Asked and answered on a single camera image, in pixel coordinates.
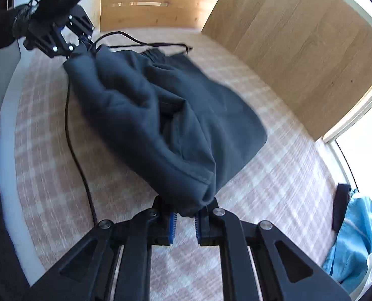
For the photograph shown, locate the person's left forearm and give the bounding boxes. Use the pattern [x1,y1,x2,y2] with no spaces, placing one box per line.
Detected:
[0,0,33,52]

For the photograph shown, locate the dark grey pants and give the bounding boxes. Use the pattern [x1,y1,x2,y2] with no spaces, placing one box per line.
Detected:
[62,45,268,217]

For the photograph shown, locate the black cable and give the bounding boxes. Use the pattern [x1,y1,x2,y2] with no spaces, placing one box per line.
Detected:
[64,31,193,224]

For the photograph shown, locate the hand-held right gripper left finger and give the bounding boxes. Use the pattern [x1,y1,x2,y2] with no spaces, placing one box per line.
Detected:
[32,195,176,301]

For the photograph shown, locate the blue jacket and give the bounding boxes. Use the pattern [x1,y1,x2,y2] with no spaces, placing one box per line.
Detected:
[322,188,372,284]

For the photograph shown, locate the white window frame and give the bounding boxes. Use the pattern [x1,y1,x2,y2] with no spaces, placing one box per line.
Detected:
[322,0,372,195]

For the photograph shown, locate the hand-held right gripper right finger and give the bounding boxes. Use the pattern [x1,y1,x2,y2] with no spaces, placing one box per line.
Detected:
[194,195,352,301]

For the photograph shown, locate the large oak wooden board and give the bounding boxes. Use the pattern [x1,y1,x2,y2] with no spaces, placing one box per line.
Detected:
[201,0,372,140]

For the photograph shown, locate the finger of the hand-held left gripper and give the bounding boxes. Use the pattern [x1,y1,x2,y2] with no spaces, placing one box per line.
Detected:
[67,5,96,50]
[26,26,81,58]

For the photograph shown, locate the pink plaid table cloth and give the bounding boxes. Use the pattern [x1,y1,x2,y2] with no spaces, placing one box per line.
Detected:
[13,27,353,301]

